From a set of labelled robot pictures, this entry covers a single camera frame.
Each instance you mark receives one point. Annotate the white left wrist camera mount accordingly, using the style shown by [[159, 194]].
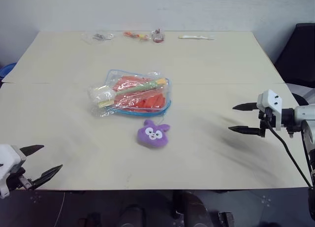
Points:
[[8, 158]]

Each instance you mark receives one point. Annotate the black chair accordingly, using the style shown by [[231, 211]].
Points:
[[297, 57]]

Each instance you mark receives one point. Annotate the purple plush bunny charm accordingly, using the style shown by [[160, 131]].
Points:
[[152, 136]]

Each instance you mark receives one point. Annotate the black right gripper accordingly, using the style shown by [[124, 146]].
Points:
[[265, 118]]

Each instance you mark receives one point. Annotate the dark rounded shape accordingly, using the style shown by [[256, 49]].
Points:
[[192, 209]]

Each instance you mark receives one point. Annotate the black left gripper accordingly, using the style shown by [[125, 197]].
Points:
[[21, 180]]

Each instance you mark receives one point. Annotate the white cream flat item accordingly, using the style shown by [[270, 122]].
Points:
[[194, 37]]

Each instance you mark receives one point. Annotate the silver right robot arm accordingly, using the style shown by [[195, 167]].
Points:
[[305, 112]]

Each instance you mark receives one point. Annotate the orange yellow small toy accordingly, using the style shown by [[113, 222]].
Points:
[[135, 35]]

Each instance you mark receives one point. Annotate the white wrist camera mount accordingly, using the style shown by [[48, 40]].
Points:
[[270, 100], [8, 158]]

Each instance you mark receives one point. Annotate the small red round packet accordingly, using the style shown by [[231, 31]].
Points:
[[158, 37]]

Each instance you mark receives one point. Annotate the blue plastic bin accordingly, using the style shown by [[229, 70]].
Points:
[[6, 70]]

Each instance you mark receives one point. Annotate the clear bag of dark parts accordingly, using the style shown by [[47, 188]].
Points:
[[99, 36]]

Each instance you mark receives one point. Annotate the clear pouch with orange items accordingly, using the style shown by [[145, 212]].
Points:
[[128, 112]]

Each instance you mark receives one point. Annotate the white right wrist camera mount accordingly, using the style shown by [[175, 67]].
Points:
[[270, 100]]

